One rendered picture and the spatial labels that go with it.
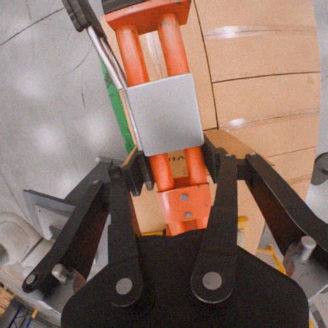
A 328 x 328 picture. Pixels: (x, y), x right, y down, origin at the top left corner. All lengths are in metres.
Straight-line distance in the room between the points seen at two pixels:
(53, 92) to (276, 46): 1.59
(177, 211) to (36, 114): 1.67
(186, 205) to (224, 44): 0.68
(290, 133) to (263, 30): 0.51
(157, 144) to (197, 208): 0.09
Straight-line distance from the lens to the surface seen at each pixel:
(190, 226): 0.26
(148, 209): 0.39
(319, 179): 2.20
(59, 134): 1.62
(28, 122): 1.85
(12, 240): 0.78
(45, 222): 0.96
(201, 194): 0.18
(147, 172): 0.16
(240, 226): 0.44
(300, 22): 1.01
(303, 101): 0.96
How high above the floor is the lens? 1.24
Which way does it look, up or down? 67 degrees down
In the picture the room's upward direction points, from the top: 175 degrees counter-clockwise
